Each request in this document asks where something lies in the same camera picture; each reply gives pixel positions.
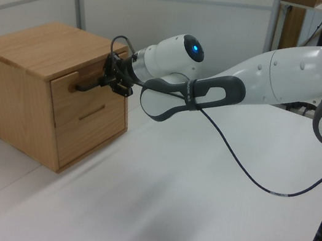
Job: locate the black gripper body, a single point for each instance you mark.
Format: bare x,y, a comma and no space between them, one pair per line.
122,71

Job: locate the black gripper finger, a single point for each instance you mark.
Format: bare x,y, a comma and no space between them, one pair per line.
122,90
105,81

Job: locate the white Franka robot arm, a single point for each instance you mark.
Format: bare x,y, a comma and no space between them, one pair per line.
280,79

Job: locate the wooden cabinet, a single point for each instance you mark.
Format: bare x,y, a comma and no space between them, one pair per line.
23,71

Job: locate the grey metal post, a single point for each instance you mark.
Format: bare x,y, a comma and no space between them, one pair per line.
272,21

